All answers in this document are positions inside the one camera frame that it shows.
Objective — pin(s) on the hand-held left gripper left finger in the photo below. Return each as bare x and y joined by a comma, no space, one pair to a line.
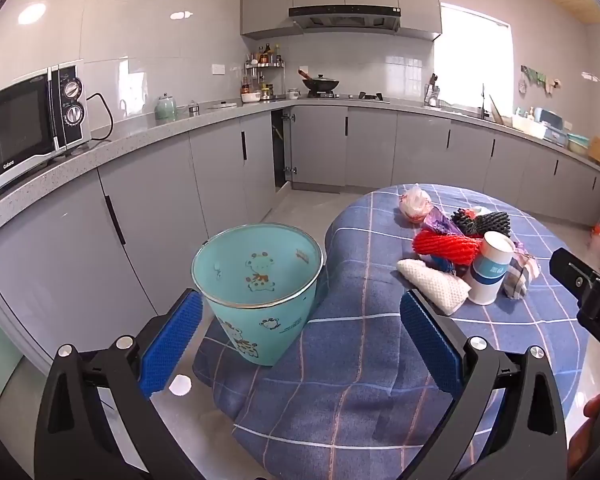
177,330

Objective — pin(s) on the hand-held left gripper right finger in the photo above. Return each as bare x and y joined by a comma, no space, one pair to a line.
425,340

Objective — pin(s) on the grey checkered cloth packet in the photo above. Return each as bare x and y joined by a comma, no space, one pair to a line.
520,272

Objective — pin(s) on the white foam fruit net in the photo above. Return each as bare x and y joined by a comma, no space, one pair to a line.
435,282

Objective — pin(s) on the blue wrapper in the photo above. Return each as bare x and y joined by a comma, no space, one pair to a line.
442,262

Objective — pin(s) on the teal cartoon print trash bin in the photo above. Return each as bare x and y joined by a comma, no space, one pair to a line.
260,330

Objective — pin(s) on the white and blue paper cup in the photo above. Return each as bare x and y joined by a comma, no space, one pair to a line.
487,275

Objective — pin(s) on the red foam fruit net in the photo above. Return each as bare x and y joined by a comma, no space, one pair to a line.
445,246

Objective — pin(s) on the black foam fruit net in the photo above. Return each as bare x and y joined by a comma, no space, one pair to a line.
485,222

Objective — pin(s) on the purple wrapper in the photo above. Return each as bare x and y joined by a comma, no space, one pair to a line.
442,222

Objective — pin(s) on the person's right hand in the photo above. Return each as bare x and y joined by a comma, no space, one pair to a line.
592,435

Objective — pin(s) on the white paper scrap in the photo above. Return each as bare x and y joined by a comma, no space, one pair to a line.
181,385

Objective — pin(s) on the blue plaid blanket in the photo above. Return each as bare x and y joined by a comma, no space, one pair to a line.
360,280

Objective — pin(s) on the white and red plastic bag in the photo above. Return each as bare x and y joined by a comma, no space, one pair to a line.
417,205

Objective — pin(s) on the grey lower kitchen cabinets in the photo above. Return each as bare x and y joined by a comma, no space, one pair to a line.
155,195

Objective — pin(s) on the white plastic tub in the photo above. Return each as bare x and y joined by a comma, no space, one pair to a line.
527,126

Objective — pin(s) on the blue storage box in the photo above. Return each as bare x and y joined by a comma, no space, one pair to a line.
552,119

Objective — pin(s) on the cutting board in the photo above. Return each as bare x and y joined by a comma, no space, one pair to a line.
496,112

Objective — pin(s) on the metal faucet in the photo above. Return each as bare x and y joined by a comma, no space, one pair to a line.
482,102

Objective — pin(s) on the teal ceramic kettle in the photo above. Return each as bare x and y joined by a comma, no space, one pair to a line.
165,109

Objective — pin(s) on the small metal cup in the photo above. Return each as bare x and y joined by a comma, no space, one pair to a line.
194,109

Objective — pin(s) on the white round lid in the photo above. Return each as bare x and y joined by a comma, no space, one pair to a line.
223,105

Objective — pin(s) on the knife rack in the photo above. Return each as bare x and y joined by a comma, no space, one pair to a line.
432,92

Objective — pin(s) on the bright window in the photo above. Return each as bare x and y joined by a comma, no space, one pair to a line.
472,60

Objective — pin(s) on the white bowl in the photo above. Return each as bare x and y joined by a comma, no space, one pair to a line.
251,97

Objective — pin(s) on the silver microwave oven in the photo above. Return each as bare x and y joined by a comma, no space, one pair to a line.
20,130

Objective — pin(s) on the gas stove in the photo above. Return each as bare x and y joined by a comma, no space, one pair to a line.
350,96

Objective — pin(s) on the glass jar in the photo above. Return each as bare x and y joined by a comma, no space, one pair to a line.
293,94

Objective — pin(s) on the black wok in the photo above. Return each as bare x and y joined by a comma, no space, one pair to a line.
322,83

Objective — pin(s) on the metal spice rack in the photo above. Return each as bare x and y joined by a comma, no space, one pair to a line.
275,67

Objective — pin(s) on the row of condiment bottles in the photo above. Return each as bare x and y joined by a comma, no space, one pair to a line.
265,55

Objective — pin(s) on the black range hood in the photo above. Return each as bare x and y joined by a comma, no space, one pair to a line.
345,16

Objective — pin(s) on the wall hooks with cloths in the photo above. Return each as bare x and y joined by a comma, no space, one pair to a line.
537,76

